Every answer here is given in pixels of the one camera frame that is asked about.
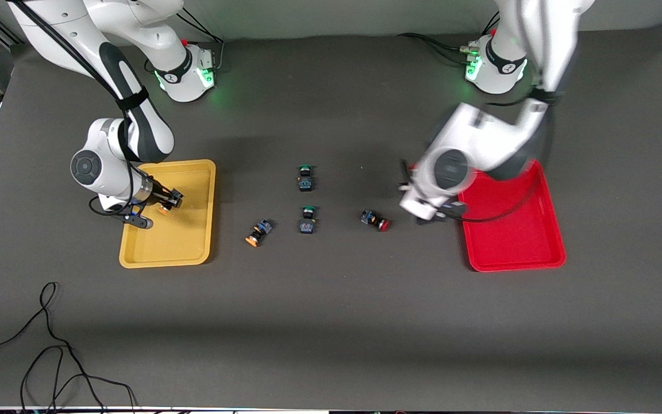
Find red plastic tray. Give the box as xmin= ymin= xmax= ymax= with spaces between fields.
xmin=457 ymin=159 xmax=567 ymax=272

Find thin black loose cable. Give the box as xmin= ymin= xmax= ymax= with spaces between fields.
xmin=0 ymin=281 xmax=137 ymax=414

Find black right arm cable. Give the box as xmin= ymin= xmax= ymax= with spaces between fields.
xmin=6 ymin=0 xmax=155 ymax=219

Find black left arm base cables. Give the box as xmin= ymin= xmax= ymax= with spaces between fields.
xmin=397 ymin=11 xmax=502 ymax=66

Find dark grey table mat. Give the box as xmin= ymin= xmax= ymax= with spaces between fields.
xmin=0 ymin=26 xmax=662 ymax=412

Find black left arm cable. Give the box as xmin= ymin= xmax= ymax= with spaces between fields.
xmin=451 ymin=98 xmax=556 ymax=224

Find yellow plastic tray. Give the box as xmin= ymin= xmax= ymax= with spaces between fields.
xmin=118 ymin=159 xmax=217 ymax=269

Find black arm base cables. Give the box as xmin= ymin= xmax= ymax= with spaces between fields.
xmin=397 ymin=11 xmax=502 ymax=66
xmin=145 ymin=9 xmax=226 ymax=74

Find black right arm base cables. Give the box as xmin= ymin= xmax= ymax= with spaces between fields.
xmin=145 ymin=9 xmax=226 ymax=74

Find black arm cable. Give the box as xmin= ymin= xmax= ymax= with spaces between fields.
xmin=451 ymin=98 xmax=556 ymax=224
xmin=6 ymin=0 xmax=155 ymax=219

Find green push button switch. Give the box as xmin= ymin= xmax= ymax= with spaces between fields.
xmin=296 ymin=164 xmax=316 ymax=193
xmin=298 ymin=205 xmax=318 ymax=235

